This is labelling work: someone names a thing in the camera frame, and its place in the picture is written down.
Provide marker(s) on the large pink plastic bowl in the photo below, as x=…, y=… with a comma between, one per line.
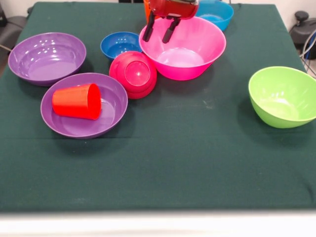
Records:
x=187, y=64

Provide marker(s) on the dark green tablecloth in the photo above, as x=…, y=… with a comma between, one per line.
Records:
x=148, y=160

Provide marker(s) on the purple plastic bowl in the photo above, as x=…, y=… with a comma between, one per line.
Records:
x=84, y=128
x=47, y=64

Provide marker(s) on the green plastic bowl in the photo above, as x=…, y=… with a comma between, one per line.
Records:
x=281, y=101

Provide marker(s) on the grey pedestal foot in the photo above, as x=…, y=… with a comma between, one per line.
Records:
x=302, y=27
x=12, y=29

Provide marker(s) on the dark blue plastic bowl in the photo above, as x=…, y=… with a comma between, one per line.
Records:
x=118, y=47

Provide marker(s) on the small crimson plastic bowl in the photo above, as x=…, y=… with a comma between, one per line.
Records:
x=133, y=74

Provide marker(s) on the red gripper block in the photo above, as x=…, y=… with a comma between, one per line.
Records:
x=172, y=10

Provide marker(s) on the light blue plastic bowl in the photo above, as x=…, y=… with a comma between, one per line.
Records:
x=217, y=14

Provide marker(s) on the red plastic cup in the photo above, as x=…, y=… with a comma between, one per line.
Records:
x=74, y=103

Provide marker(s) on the orange plastic cup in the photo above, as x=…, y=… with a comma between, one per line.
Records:
x=146, y=10

